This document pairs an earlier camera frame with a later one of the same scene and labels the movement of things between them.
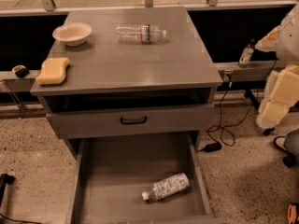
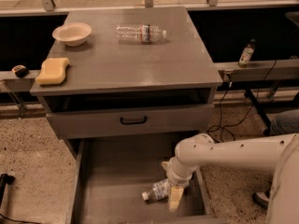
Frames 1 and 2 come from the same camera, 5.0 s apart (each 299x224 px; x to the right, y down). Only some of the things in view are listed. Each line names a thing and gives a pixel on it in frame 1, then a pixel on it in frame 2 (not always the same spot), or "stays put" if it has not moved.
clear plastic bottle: [167, 187] stays put
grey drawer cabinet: [135, 72] stays put
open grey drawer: [110, 175] stays put
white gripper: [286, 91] to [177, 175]
